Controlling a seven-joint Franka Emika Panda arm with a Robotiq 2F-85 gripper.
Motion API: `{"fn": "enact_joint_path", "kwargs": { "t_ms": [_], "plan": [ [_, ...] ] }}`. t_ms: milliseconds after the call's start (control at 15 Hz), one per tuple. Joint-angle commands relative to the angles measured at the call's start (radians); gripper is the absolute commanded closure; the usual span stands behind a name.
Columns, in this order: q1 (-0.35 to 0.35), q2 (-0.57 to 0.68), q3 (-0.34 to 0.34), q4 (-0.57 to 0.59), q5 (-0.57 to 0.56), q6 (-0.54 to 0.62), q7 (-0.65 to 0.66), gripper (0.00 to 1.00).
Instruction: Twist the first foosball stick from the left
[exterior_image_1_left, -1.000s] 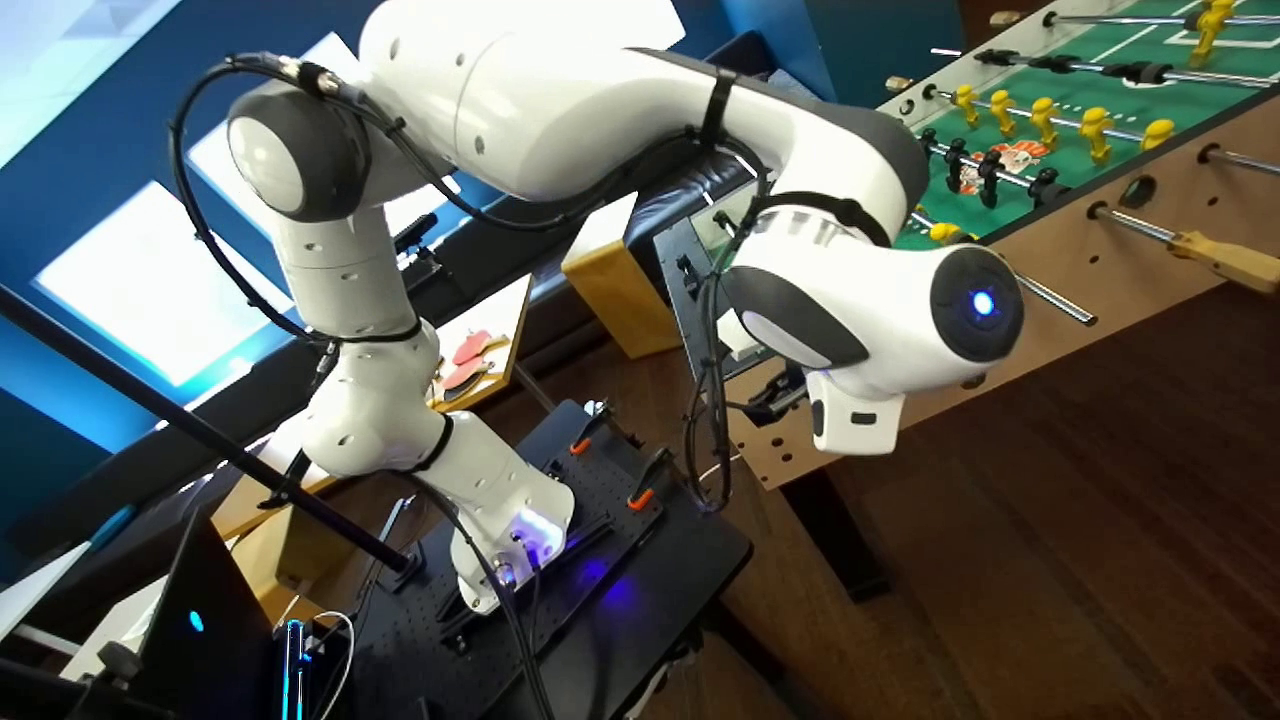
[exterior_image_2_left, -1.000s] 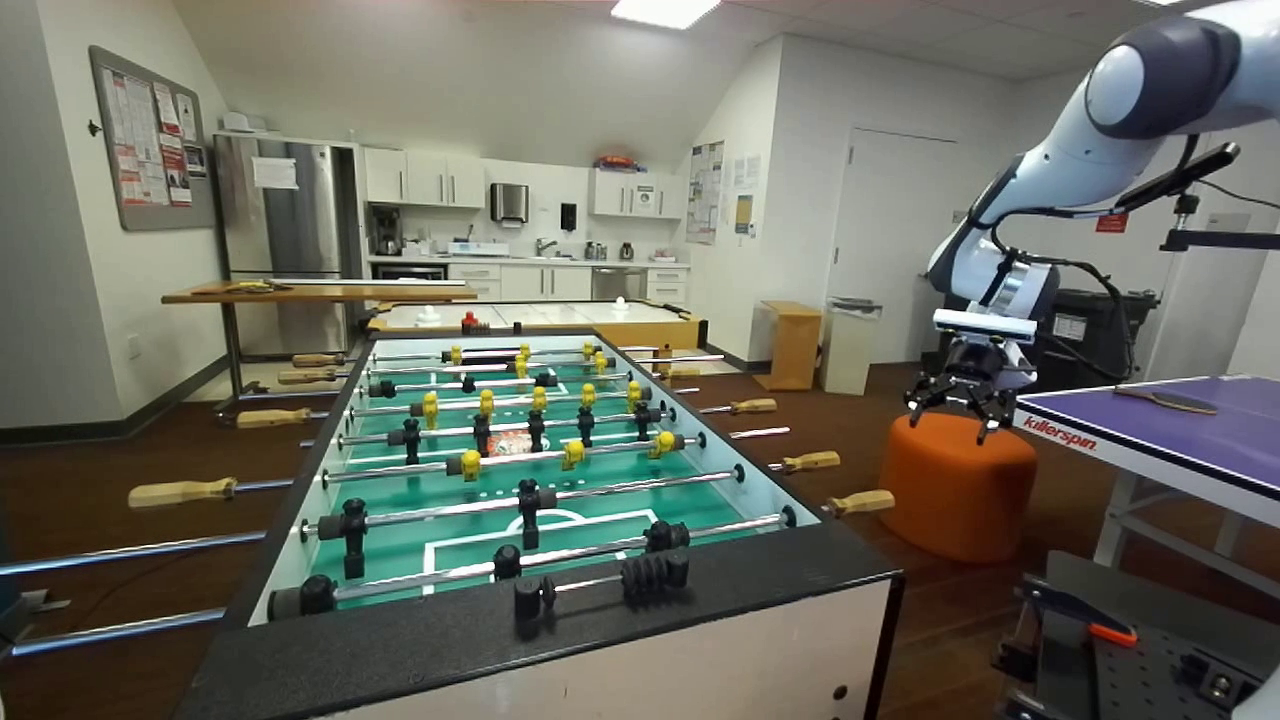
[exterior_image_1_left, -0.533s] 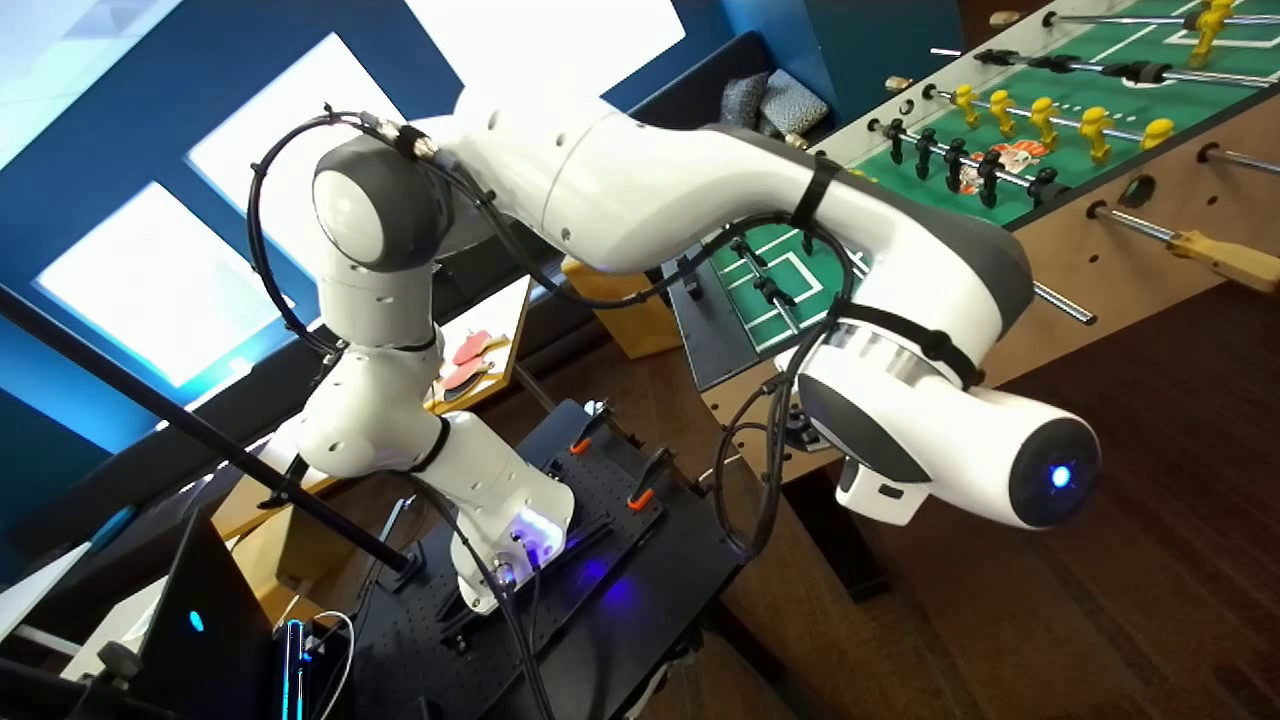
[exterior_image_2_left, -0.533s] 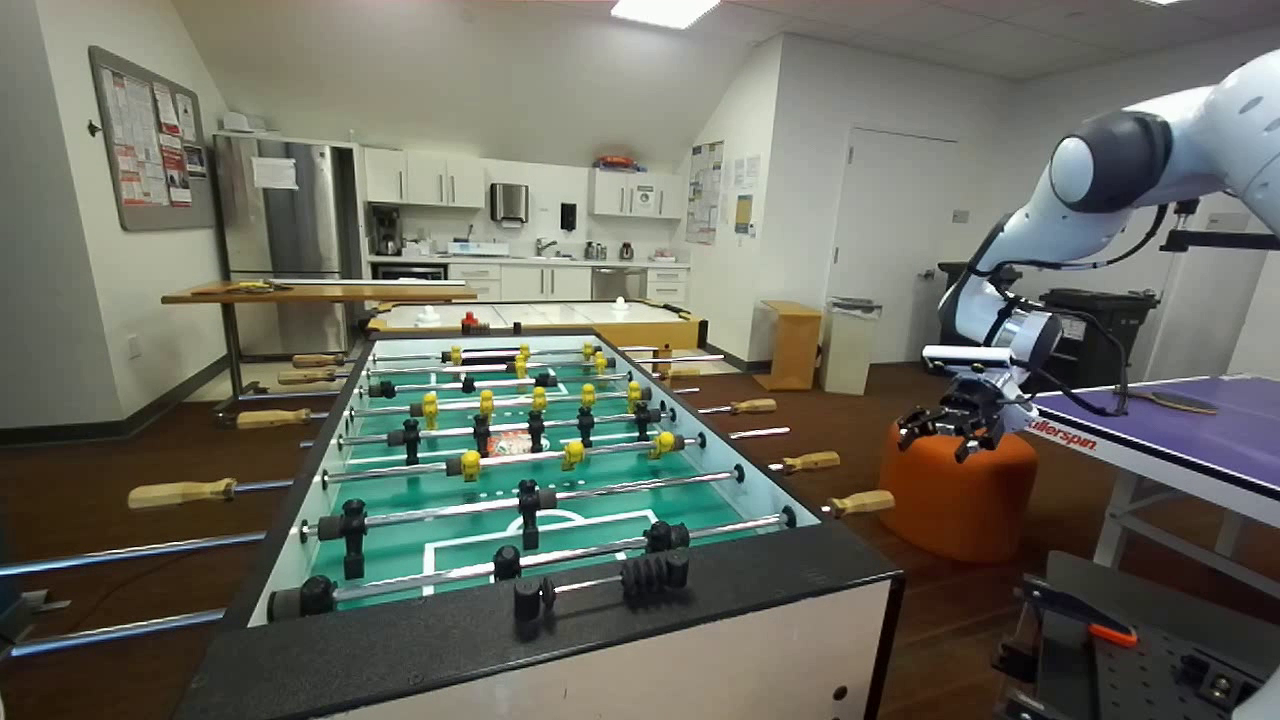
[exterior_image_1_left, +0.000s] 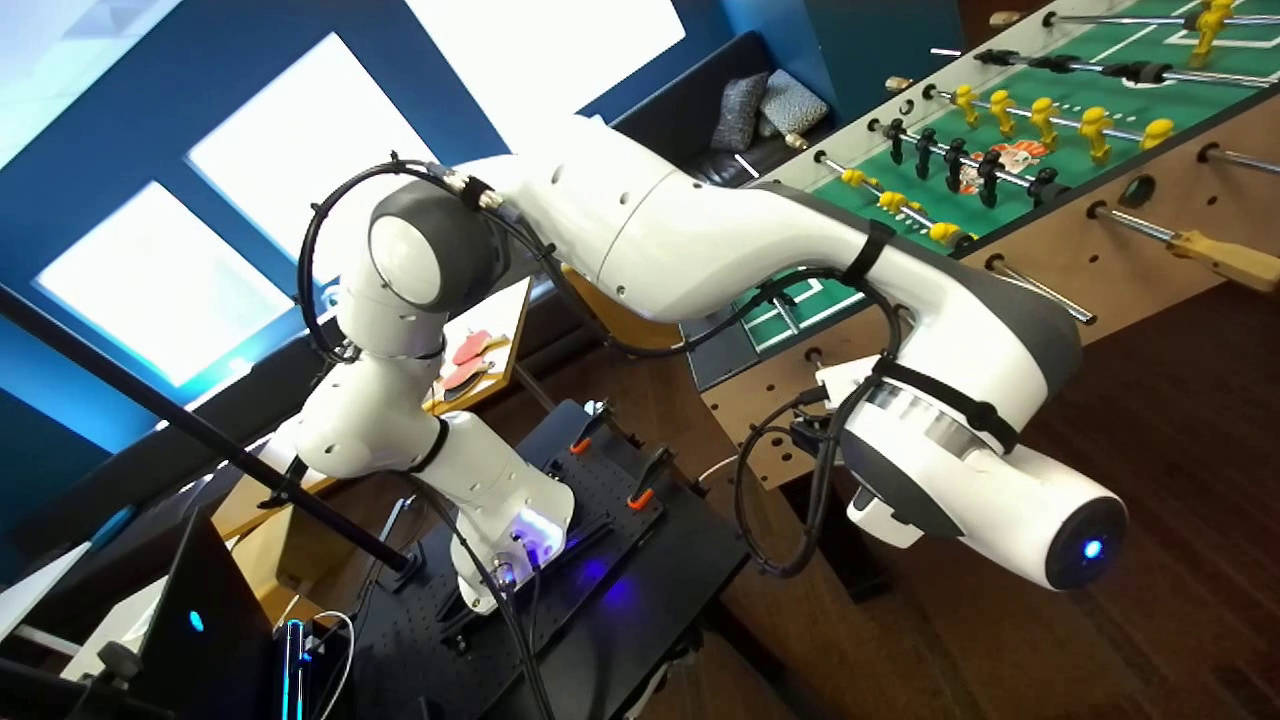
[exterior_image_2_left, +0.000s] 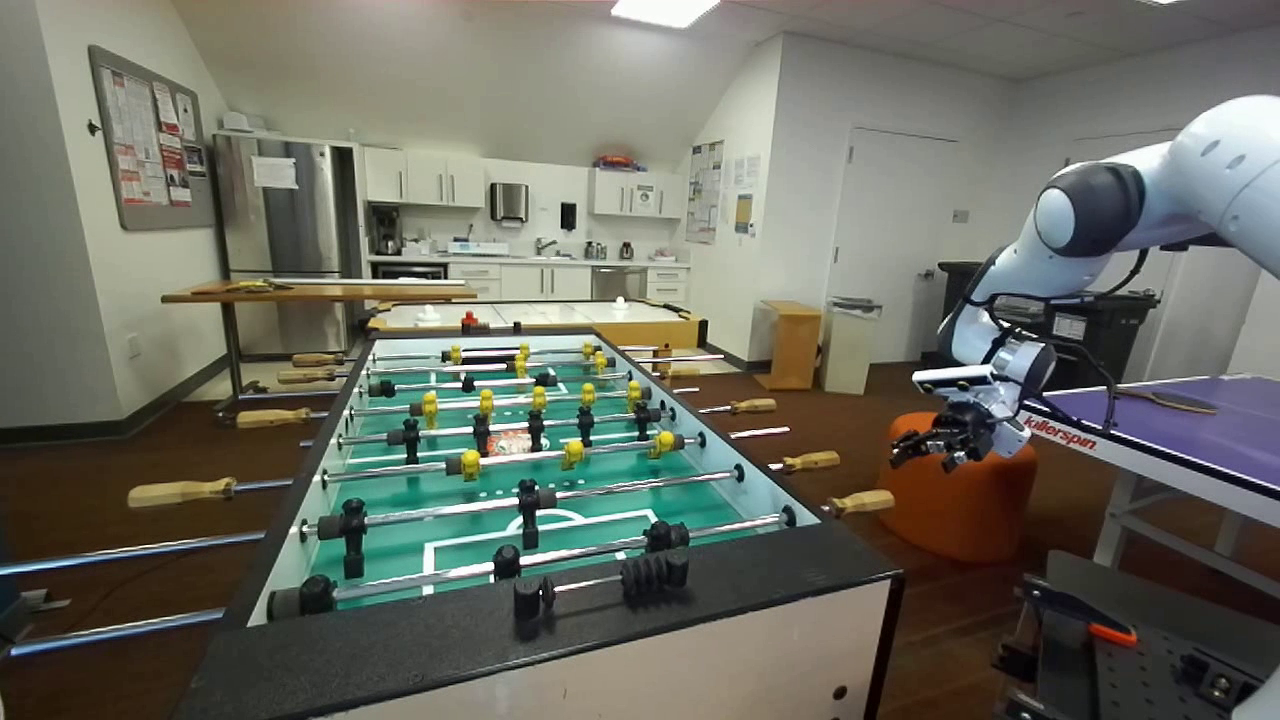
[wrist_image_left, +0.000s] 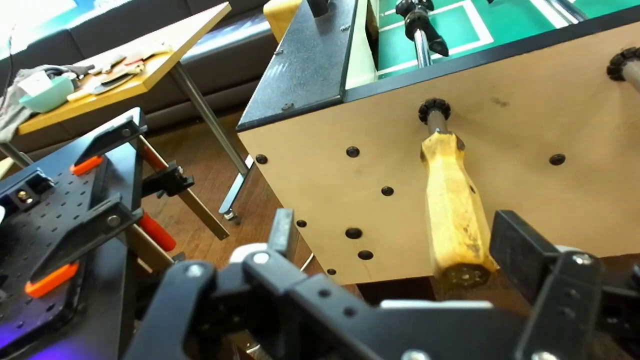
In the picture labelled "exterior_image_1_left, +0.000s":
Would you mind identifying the foosball table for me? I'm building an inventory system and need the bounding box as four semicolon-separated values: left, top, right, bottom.
683;0;1280;455

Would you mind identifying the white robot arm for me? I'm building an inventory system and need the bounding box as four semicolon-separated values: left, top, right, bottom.
287;117;1126;612

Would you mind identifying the black tripod pole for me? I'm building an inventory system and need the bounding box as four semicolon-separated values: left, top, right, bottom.
0;284;424;581

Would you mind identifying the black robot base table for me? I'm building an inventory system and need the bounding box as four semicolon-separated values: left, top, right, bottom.
342;401;749;720

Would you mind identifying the black laptop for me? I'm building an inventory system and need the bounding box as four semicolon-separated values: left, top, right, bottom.
132;519;275;720

